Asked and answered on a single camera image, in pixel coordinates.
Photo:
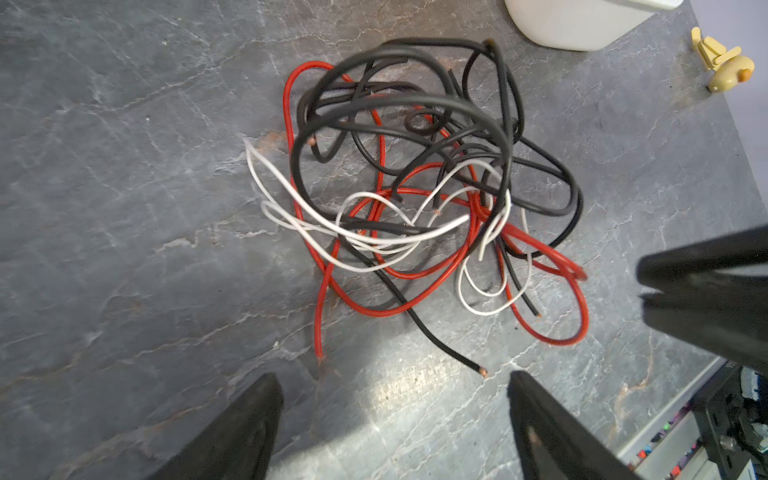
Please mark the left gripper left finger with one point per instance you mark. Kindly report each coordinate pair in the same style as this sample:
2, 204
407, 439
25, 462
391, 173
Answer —
238, 443

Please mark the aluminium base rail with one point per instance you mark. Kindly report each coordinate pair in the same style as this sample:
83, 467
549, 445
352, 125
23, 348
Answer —
716, 428

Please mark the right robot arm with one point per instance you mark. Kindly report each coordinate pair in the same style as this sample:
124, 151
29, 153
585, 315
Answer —
697, 300

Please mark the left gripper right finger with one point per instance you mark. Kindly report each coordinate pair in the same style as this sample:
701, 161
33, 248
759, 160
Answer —
551, 443

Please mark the white plastic bin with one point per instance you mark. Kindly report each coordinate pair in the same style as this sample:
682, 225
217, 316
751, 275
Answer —
582, 25

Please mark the beige toy figure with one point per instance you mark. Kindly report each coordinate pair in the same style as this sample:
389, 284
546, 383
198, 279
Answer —
730, 67

